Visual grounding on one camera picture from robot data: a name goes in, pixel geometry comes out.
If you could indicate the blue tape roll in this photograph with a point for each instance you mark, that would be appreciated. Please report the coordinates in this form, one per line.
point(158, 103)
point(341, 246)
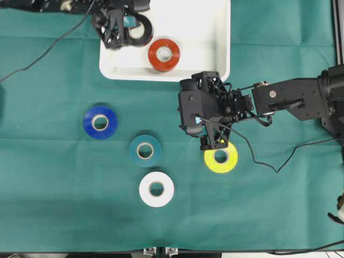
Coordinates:
point(100, 122)

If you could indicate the white plastic tray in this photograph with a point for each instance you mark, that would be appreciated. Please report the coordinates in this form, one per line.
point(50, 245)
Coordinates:
point(202, 31)

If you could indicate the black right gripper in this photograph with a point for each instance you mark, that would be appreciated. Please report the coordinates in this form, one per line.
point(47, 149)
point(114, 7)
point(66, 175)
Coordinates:
point(222, 108)

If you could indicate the green table cloth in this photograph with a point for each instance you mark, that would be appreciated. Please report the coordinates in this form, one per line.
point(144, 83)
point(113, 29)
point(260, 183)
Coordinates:
point(64, 191)

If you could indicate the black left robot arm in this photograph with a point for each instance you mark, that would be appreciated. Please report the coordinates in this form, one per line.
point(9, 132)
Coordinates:
point(82, 8)

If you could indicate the white tape roll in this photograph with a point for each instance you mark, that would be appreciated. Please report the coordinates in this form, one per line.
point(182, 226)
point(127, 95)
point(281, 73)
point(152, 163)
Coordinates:
point(156, 189)

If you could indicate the red tape roll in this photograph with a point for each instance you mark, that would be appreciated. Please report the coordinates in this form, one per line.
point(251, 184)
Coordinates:
point(164, 54)

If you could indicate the black aluminium frame rail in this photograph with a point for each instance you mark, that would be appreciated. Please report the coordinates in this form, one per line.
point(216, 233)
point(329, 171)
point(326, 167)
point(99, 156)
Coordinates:
point(337, 6)

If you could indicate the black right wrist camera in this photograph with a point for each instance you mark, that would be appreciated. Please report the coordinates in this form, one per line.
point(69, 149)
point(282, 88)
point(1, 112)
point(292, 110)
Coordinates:
point(197, 101)

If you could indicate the yellow tape roll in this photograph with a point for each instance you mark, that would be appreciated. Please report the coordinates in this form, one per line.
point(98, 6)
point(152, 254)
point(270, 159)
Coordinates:
point(229, 164)

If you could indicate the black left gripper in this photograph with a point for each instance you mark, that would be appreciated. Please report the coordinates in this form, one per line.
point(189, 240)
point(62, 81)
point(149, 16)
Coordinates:
point(109, 25)

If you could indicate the teal tape roll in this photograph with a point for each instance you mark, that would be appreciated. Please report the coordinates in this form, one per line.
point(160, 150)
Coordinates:
point(145, 150)

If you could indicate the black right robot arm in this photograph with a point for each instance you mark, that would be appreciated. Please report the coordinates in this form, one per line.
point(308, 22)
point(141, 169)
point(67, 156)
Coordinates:
point(305, 98)

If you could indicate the black tape roll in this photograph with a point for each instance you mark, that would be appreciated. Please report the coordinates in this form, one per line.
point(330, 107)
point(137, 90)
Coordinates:
point(143, 33)

